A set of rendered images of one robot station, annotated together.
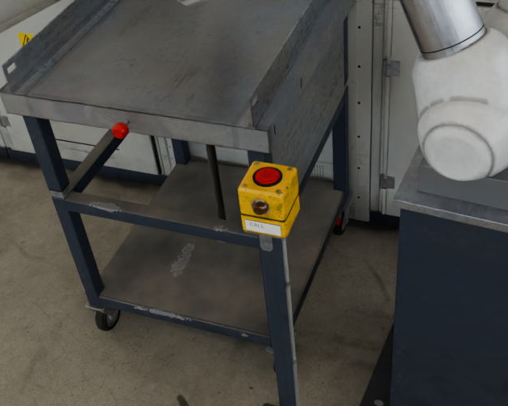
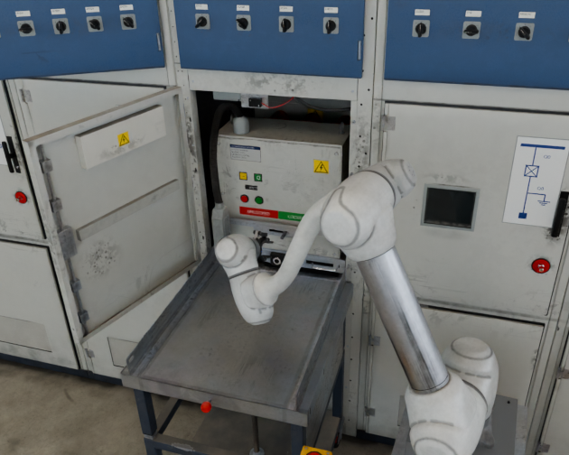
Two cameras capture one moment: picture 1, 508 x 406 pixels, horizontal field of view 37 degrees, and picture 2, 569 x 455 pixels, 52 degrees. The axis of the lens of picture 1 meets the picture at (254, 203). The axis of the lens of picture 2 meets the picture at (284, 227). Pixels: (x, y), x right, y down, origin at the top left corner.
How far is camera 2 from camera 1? 51 cm
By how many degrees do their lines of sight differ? 13
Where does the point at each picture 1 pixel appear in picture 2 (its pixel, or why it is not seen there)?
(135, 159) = not seen: hidden behind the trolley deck
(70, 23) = (165, 319)
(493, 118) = (457, 435)
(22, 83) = (136, 366)
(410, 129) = (386, 378)
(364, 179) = (353, 408)
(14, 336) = not seen: outside the picture
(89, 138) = not seen: hidden behind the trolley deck
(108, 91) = (196, 376)
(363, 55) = (355, 330)
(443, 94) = (426, 417)
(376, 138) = (362, 383)
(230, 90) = (278, 378)
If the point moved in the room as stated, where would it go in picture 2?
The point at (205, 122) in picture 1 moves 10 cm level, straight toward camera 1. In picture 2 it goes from (265, 404) to (270, 431)
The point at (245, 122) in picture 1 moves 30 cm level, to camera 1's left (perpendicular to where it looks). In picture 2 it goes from (292, 406) to (189, 418)
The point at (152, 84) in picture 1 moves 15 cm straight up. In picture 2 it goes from (226, 370) to (222, 334)
